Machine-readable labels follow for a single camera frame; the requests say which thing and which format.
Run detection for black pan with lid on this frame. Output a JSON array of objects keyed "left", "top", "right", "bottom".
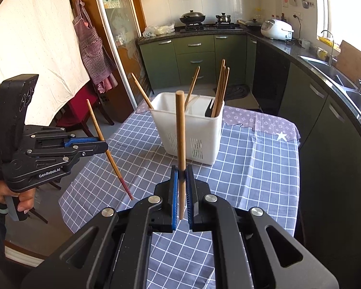
[{"left": 245, "top": 18, "right": 262, "bottom": 31}]

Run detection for red-tipped wooden chopstick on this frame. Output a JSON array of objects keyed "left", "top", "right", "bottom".
[{"left": 87, "top": 99, "right": 134, "bottom": 201}]

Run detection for white curtain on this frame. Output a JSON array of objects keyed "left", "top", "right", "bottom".
[{"left": 0, "top": 0, "right": 91, "bottom": 118}]

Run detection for steel sink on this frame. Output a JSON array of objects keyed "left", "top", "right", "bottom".
[{"left": 301, "top": 55, "right": 361, "bottom": 121}]

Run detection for blue checked tablecloth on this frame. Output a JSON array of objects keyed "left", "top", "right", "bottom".
[{"left": 58, "top": 105, "right": 300, "bottom": 289}]

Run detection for checked apron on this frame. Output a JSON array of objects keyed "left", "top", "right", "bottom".
[{"left": 73, "top": 0, "right": 118, "bottom": 94}]

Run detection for green kitchen cabinets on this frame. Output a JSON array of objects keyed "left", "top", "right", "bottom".
[{"left": 138, "top": 33, "right": 361, "bottom": 247}]

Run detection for black built-in appliance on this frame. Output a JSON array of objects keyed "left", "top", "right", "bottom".
[{"left": 255, "top": 40, "right": 290, "bottom": 116}]

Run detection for dark floor mat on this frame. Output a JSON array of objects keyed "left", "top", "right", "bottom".
[{"left": 226, "top": 84, "right": 250, "bottom": 100}]

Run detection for yellow windowsill tray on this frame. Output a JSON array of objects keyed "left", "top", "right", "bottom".
[{"left": 317, "top": 35, "right": 340, "bottom": 49}]

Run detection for red chair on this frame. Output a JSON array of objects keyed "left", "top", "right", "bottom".
[{"left": 56, "top": 83, "right": 115, "bottom": 136}]

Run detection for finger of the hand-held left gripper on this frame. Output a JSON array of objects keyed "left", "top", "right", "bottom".
[
  {"left": 60, "top": 141, "right": 109, "bottom": 161},
  {"left": 64, "top": 137, "right": 106, "bottom": 149}
]

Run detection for black countertop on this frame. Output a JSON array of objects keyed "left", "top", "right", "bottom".
[{"left": 137, "top": 22, "right": 361, "bottom": 145}]

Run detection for light wooden chopstick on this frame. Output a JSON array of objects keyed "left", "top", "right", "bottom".
[
  {"left": 175, "top": 90, "right": 187, "bottom": 220},
  {"left": 131, "top": 73, "right": 155, "bottom": 110},
  {"left": 214, "top": 65, "right": 228, "bottom": 117},
  {"left": 212, "top": 59, "right": 226, "bottom": 117},
  {"left": 217, "top": 67, "right": 230, "bottom": 117},
  {"left": 185, "top": 66, "right": 200, "bottom": 109}
]

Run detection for white plastic bags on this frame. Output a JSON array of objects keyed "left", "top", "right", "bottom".
[{"left": 143, "top": 22, "right": 175, "bottom": 38}]

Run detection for white rice cooker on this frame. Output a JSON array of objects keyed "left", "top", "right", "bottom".
[{"left": 260, "top": 19, "right": 294, "bottom": 40}]

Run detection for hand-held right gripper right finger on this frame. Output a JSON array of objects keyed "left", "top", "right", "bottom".
[{"left": 186, "top": 164, "right": 339, "bottom": 289}]

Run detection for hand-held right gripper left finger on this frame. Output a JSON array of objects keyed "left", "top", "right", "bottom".
[{"left": 21, "top": 165, "right": 179, "bottom": 289}]

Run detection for wooden cutting board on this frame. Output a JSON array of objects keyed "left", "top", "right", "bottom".
[{"left": 337, "top": 40, "right": 361, "bottom": 82}]

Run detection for black wok with lid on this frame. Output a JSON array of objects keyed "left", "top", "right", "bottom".
[{"left": 180, "top": 10, "right": 206, "bottom": 25}]

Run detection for glass sliding door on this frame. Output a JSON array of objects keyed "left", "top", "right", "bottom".
[{"left": 66, "top": 0, "right": 151, "bottom": 118}]

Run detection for white plastic utensil holder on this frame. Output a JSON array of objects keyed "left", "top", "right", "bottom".
[{"left": 150, "top": 92, "right": 225, "bottom": 165}]

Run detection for gas stove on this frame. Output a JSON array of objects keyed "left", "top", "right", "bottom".
[{"left": 179, "top": 21, "right": 244, "bottom": 33}]

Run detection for window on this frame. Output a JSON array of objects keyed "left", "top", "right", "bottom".
[{"left": 313, "top": 0, "right": 361, "bottom": 55}]

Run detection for slim steel faucet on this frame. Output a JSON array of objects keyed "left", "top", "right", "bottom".
[{"left": 321, "top": 30, "right": 335, "bottom": 67}]

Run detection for person's left hand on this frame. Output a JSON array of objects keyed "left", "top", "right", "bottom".
[{"left": 0, "top": 183, "right": 36, "bottom": 215}]

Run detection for black utensil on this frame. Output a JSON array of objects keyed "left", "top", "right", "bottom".
[{"left": 205, "top": 98, "right": 217, "bottom": 118}]

